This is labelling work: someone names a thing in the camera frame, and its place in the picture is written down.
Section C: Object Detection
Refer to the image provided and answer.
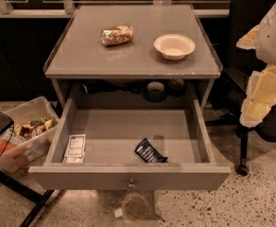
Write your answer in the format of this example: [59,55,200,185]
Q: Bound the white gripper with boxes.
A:
[236,2,276,128]

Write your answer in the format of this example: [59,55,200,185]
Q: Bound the blue rxbar blueberry bar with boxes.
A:
[134,138,167,163]

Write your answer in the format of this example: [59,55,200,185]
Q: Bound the grey cabinet with counter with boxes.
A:
[44,5,221,105]

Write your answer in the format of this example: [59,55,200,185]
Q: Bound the metal drawer knob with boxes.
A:
[127,179,136,189]

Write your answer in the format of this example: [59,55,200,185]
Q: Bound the grey open top drawer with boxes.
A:
[29,99,231,190]

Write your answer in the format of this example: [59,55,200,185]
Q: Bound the black office chair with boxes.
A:
[210,0,276,176]

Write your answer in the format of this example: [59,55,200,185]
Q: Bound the dark tape roll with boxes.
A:
[167,79,185,96]
[144,81,166,103]

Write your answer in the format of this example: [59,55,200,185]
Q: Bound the white paper bowl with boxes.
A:
[153,34,196,61]

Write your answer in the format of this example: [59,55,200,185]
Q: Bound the crushed metallic snack can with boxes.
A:
[101,25,133,46]

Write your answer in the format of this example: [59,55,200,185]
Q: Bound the round floor drain cover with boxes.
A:
[122,191,156,220]

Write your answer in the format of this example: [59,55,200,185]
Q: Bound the white snack packet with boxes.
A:
[63,134,85,163]

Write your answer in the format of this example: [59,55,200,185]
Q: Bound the clear plastic storage bin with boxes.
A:
[0,96,60,173]

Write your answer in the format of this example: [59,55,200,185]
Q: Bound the snacks in plastic bin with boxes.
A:
[0,117,56,153]

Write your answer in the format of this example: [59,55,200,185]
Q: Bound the black folding table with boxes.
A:
[0,106,56,227]

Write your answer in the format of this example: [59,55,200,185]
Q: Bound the black cable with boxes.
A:
[0,123,16,168]

